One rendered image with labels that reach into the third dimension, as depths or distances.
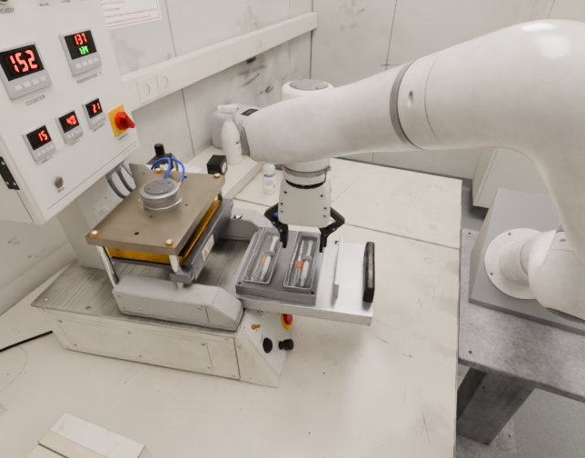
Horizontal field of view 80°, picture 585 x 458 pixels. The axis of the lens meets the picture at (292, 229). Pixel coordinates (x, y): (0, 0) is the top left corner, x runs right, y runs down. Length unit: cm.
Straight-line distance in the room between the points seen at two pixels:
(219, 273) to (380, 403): 46
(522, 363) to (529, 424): 88
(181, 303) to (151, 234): 14
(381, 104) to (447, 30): 253
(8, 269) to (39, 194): 55
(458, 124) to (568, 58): 8
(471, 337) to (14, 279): 125
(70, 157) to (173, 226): 22
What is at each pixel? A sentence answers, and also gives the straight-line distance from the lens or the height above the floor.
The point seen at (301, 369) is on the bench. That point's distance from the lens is 89.
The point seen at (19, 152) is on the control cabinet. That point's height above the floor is 128.
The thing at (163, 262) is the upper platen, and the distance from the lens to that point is 75.
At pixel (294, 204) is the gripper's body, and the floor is 115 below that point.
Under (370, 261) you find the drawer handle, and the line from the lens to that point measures 77.
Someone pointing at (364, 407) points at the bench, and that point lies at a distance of 86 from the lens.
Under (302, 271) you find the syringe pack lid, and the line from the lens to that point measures 73.
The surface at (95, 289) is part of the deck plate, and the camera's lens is 91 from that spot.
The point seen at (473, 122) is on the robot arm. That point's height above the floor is 142.
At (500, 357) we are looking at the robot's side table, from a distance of 104.
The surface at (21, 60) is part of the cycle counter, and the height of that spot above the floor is 140.
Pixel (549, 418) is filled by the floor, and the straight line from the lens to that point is 198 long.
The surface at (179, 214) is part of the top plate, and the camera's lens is 74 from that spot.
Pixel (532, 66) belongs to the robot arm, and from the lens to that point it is 30.
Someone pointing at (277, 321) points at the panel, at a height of 82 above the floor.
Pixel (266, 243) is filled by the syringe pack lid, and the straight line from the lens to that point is 80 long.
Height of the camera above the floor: 152
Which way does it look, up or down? 37 degrees down
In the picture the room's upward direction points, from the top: straight up
